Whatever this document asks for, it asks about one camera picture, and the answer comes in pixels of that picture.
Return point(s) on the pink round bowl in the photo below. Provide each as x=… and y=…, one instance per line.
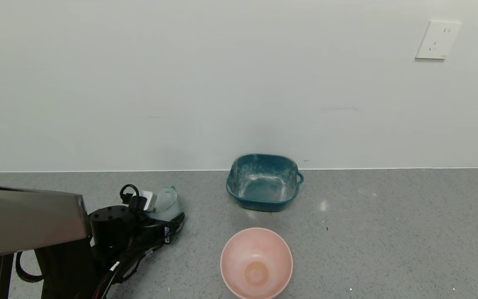
x=256, y=261

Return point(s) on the teal square plastic tray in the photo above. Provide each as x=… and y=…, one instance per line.
x=264, y=187

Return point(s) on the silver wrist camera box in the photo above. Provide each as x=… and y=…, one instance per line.
x=149, y=200

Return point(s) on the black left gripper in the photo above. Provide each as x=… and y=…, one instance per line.
x=169, y=233

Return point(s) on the clear ribbed plastic cup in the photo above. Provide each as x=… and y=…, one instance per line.
x=167, y=203

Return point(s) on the black and grey left robot arm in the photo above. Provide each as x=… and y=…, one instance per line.
x=23, y=216

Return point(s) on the white wall power outlet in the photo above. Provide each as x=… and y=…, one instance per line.
x=437, y=40

